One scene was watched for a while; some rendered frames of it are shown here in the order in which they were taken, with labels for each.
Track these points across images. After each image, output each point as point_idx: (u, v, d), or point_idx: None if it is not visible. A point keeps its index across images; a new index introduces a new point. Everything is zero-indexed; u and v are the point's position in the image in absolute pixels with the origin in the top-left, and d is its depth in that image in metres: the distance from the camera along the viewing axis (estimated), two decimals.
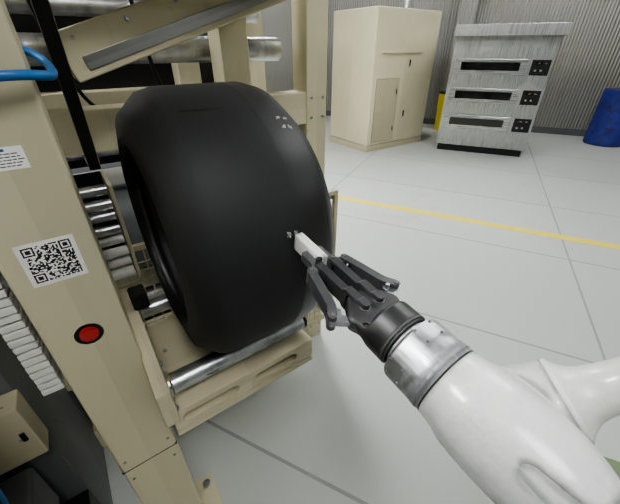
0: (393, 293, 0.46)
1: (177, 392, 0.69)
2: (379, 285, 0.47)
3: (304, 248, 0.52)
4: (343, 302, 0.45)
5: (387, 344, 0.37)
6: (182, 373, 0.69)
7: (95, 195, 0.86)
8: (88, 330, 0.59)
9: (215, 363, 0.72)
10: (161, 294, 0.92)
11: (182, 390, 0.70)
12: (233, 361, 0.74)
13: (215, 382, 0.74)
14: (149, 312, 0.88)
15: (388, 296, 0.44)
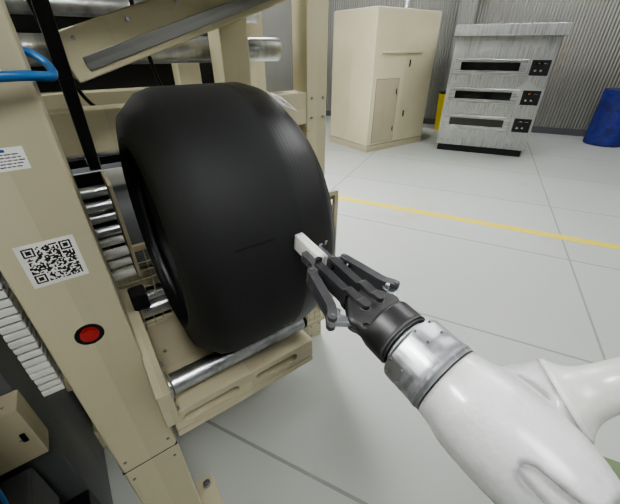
0: (393, 293, 0.46)
1: None
2: (379, 285, 0.47)
3: (304, 248, 0.52)
4: (343, 302, 0.45)
5: (387, 344, 0.37)
6: (187, 388, 0.70)
7: (95, 195, 0.86)
8: (89, 330, 0.59)
9: (216, 371, 0.75)
10: (165, 304, 0.90)
11: None
12: None
13: (215, 382, 0.74)
14: None
15: (388, 296, 0.44)
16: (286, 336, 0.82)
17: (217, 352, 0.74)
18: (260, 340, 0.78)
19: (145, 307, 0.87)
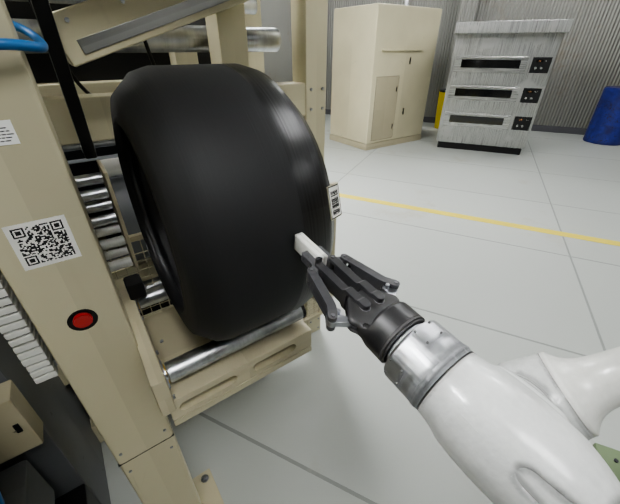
0: (393, 293, 0.46)
1: None
2: (379, 285, 0.47)
3: (304, 248, 0.52)
4: (343, 302, 0.45)
5: (387, 345, 0.37)
6: (183, 376, 0.70)
7: (91, 183, 0.85)
8: (82, 315, 0.58)
9: None
10: (163, 297, 0.89)
11: None
12: None
13: (212, 371, 0.73)
14: None
15: (388, 296, 0.44)
16: (284, 327, 0.81)
17: (215, 342, 0.72)
18: (259, 332, 0.76)
19: (142, 300, 0.86)
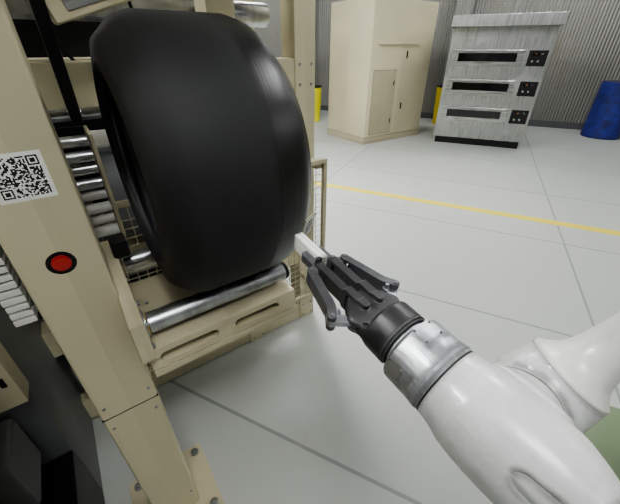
0: (393, 293, 0.46)
1: (154, 332, 0.69)
2: (379, 285, 0.47)
3: (304, 248, 0.52)
4: (343, 302, 0.45)
5: (387, 344, 0.37)
6: (161, 317, 0.68)
7: (76, 145, 0.86)
8: (60, 258, 0.58)
9: (195, 309, 0.72)
10: (144, 248, 0.90)
11: (159, 330, 0.70)
12: (212, 307, 0.74)
13: (193, 325, 0.73)
14: (132, 267, 0.88)
15: (388, 296, 0.44)
16: (263, 272, 0.81)
17: None
18: None
19: None
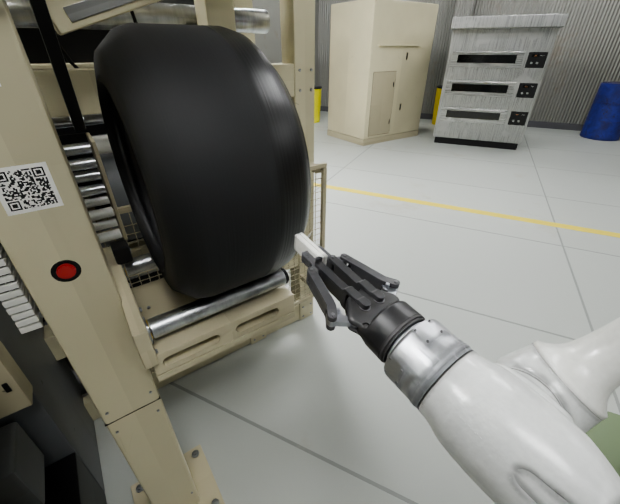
0: (393, 293, 0.45)
1: (152, 326, 0.68)
2: (379, 285, 0.47)
3: (304, 248, 0.52)
4: (343, 302, 0.45)
5: (387, 344, 0.37)
6: (159, 314, 0.72)
7: (79, 152, 0.87)
8: (65, 266, 0.60)
9: (191, 302, 0.74)
10: None
11: (158, 326, 0.69)
12: (209, 299, 0.75)
13: (195, 330, 0.75)
14: (130, 261, 0.89)
15: (388, 296, 0.44)
16: None
17: (203, 318, 0.76)
18: None
19: None
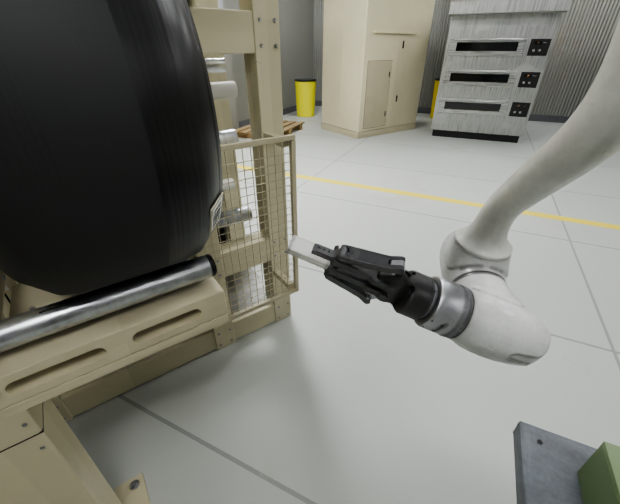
0: (402, 273, 0.49)
1: None
2: (387, 267, 0.50)
3: (304, 256, 0.52)
4: (366, 279, 0.55)
5: None
6: (6, 319, 0.49)
7: None
8: None
9: (58, 301, 0.51)
10: None
11: None
12: (87, 296, 0.52)
13: (65, 341, 0.52)
14: None
15: (398, 282, 0.50)
16: None
17: (79, 324, 0.53)
18: None
19: None
